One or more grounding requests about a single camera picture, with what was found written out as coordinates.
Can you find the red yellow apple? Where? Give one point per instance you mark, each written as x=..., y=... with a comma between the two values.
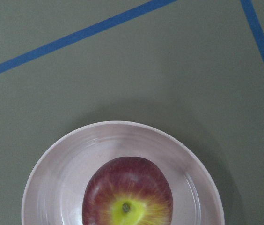
x=128, y=191

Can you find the pink plate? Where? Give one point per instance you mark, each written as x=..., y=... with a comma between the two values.
x=54, y=191

